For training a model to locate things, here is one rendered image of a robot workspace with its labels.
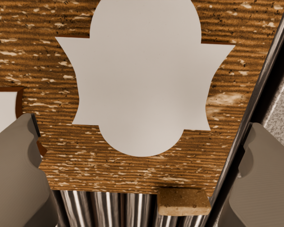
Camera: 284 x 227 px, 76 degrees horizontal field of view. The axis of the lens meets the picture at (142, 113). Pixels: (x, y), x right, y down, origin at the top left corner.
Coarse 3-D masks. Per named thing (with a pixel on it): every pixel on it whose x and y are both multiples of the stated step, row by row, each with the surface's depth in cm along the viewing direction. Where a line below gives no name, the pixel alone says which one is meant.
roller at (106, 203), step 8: (96, 192) 26; (104, 192) 26; (112, 192) 26; (96, 200) 27; (104, 200) 27; (112, 200) 27; (120, 200) 31; (96, 208) 29; (104, 208) 28; (112, 208) 28; (120, 208) 31; (96, 216) 31; (104, 216) 29; (112, 216) 29; (120, 216) 32; (104, 224) 30; (112, 224) 30; (120, 224) 33
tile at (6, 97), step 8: (0, 88) 16; (8, 88) 16; (16, 88) 15; (0, 96) 15; (8, 96) 15; (16, 96) 15; (0, 104) 15; (8, 104) 15; (16, 104) 16; (0, 112) 16; (8, 112) 16; (16, 112) 16; (0, 120) 16; (8, 120) 16; (0, 128) 17; (40, 144) 19; (40, 152) 19
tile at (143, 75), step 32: (128, 0) 11; (160, 0) 11; (96, 32) 12; (128, 32) 12; (160, 32) 12; (192, 32) 12; (96, 64) 13; (128, 64) 13; (160, 64) 13; (192, 64) 13; (96, 96) 15; (128, 96) 15; (160, 96) 15; (192, 96) 15; (128, 128) 16; (160, 128) 16; (192, 128) 16
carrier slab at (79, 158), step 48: (0, 0) 12; (48, 0) 12; (96, 0) 12; (192, 0) 12; (240, 0) 12; (0, 48) 14; (48, 48) 14; (240, 48) 14; (48, 96) 16; (240, 96) 16; (48, 144) 19; (96, 144) 19; (192, 144) 19; (144, 192) 23
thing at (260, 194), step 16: (256, 128) 10; (256, 144) 9; (272, 144) 9; (256, 160) 8; (272, 160) 8; (256, 176) 7; (272, 176) 7; (240, 192) 7; (256, 192) 7; (272, 192) 7; (224, 208) 7; (240, 208) 6; (256, 208) 6; (272, 208) 6; (224, 224) 6; (240, 224) 6; (256, 224) 6; (272, 224) 6
